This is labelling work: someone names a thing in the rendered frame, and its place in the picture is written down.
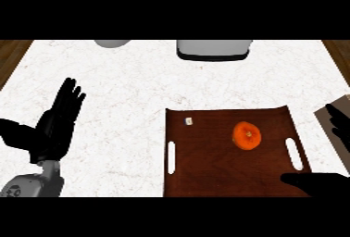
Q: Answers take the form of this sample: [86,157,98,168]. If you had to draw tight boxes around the grey rounded object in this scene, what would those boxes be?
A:
[92,40,132,49]

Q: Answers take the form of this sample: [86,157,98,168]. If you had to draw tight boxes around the white appliance with black base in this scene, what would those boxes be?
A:
[174,40,253,62]

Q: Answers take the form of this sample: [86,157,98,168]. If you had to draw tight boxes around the orange squash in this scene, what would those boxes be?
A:
[230,120,264,151]

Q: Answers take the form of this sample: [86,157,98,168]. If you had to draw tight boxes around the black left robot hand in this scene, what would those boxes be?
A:
[0,77,86,165]

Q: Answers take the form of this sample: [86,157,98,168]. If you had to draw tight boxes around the brown cardboard box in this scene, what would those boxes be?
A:
[312,94,350,174]

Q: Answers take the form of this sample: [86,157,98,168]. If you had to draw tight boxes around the brown wooden tray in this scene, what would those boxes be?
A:
[162,105,312,198]

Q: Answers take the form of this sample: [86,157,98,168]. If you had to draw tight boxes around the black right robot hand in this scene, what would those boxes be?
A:
[278,104,350,198]

